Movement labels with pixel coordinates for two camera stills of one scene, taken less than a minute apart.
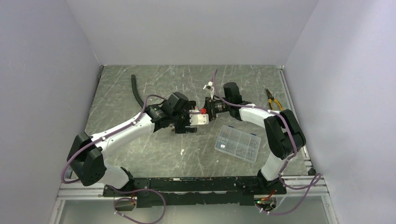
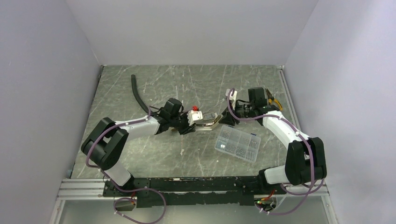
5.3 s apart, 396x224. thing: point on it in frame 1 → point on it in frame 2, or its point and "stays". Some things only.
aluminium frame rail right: (291, 106) stays
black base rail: (211, 191) stays
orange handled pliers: (271, 99) stays
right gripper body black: (214, 107) → (243, 111)
